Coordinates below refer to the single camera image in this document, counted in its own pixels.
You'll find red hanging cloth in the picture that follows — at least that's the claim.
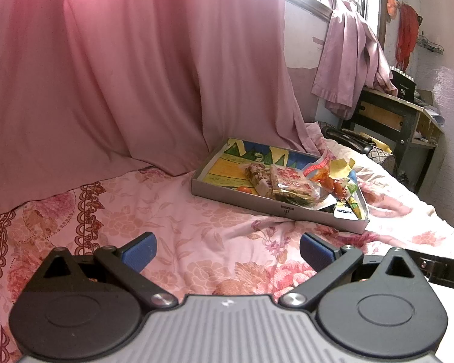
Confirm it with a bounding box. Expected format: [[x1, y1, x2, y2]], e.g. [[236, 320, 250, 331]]
[[395, 4, 420, 72]]

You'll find patterned handbag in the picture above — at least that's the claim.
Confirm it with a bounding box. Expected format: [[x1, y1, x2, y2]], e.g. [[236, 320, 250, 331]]
[[320, 123, 398, 176]]

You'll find green striped stick packet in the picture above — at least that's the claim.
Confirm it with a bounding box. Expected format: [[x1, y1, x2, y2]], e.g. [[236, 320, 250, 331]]
[[348, 197, 364, 220]]

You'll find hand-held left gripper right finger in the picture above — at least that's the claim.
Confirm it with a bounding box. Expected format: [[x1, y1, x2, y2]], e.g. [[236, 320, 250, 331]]
[[279, 232, 434, 311]]

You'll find nut bar packet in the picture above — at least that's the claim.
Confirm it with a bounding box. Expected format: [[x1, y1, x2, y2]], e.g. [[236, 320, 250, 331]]
[[245, 163, 277, 197]]

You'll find orange snack packet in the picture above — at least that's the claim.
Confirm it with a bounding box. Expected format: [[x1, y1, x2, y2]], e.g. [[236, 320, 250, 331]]
[[303, 149, 360, 201]]

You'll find lilac tied curtain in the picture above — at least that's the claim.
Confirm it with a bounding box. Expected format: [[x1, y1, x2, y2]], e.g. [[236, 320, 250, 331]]
[[311, 0, 398, 121]]

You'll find dark wooden desk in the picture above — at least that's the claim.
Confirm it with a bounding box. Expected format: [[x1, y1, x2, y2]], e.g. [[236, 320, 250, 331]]
[[342, 85, 446, 193]]

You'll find red and white cracker packet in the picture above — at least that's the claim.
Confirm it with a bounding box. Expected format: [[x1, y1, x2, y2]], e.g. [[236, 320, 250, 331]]
[[269, 164, 330, 208]]

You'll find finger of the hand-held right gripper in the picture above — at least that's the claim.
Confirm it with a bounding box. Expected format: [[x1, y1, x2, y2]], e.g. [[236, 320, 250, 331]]
[[400, 247, 442, 283]]

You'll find wire wall rack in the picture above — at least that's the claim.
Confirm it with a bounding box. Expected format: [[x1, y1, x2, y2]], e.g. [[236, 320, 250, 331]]
[[416, 32, 445, 56]]

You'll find pink floral blanket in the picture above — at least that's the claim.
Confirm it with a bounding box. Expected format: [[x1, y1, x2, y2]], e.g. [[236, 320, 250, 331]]
[[0, 132, 454, 363]]

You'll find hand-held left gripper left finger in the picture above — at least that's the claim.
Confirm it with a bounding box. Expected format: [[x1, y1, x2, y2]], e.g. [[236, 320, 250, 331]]
[[23, 232, 178, 313]]

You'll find black desk sign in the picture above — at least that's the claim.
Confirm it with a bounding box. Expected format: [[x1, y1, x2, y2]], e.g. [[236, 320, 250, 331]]
[[389, 65, 417, 102]]

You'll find pink curtain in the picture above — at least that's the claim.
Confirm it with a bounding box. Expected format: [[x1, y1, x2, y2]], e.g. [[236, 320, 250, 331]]
[[0, 0, 322, 227]]

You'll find white packet with blue label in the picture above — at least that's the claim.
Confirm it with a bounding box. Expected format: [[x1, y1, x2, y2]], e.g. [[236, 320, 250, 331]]
[[332, 201, 360, 221]]

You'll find grey box with colourful lining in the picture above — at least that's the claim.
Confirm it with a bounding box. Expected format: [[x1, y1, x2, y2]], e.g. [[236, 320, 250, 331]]
[[191, 138, 370, 235]]

